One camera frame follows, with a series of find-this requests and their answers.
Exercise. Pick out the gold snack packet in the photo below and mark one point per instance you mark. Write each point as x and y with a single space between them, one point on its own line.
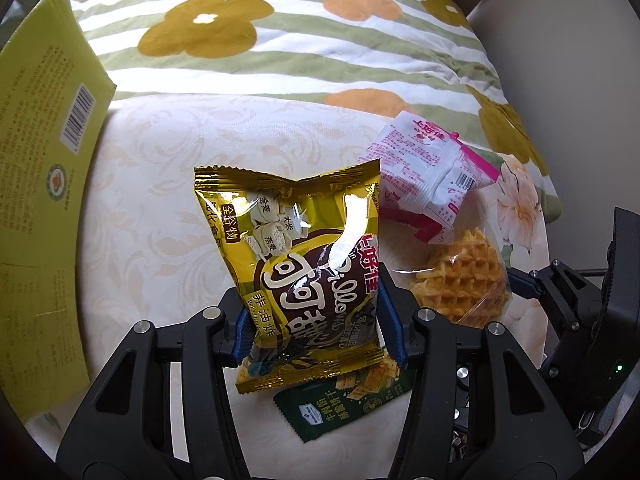
300 260

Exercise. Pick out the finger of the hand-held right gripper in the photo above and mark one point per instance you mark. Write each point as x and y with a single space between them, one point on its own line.
525 284

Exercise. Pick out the dark green snack packet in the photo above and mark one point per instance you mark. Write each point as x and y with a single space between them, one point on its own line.
325 405

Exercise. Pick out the waffle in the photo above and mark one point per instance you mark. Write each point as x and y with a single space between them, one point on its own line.
460 275

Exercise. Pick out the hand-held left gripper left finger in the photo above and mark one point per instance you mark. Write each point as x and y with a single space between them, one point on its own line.
239 335

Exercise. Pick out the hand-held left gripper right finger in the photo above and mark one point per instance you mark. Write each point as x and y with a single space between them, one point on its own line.
393 330

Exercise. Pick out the floral striped blanket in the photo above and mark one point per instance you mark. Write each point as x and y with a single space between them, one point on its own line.
300 60

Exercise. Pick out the green cardboard box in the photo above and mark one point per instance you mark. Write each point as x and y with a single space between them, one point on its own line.
40 160

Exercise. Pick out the pink and white snack packet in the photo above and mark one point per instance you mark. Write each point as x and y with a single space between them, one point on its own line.
420 170

